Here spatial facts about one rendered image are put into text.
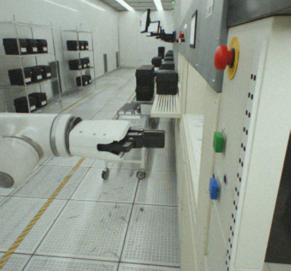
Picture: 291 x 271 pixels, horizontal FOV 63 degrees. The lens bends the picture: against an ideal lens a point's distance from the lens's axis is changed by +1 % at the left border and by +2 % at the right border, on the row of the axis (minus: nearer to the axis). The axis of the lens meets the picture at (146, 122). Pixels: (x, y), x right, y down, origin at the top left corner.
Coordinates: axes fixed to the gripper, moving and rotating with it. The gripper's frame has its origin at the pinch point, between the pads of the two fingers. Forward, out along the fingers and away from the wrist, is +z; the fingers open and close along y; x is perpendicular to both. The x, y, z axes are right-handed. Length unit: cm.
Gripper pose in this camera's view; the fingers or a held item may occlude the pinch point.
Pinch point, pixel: (154, 138)
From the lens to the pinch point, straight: 45.3
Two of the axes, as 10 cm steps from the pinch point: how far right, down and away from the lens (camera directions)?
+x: 0.0, -9.5, -3.2
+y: -1.0, 3.2, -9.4
